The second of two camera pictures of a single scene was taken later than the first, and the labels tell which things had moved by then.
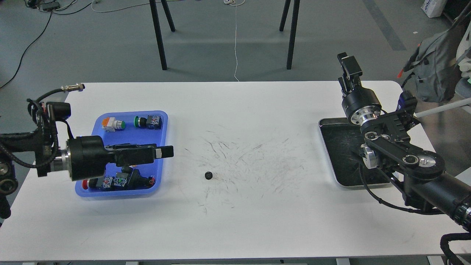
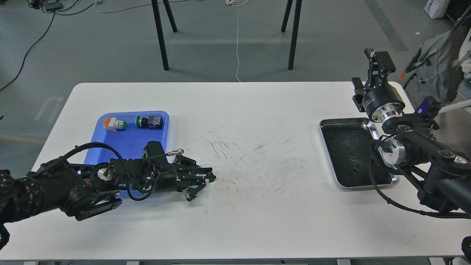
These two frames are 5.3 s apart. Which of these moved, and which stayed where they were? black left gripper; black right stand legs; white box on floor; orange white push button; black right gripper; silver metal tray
Moved: black left gripper; black right gripper
Stayed: orange white push button; white box on floor; silver metal tray; black right stand legs
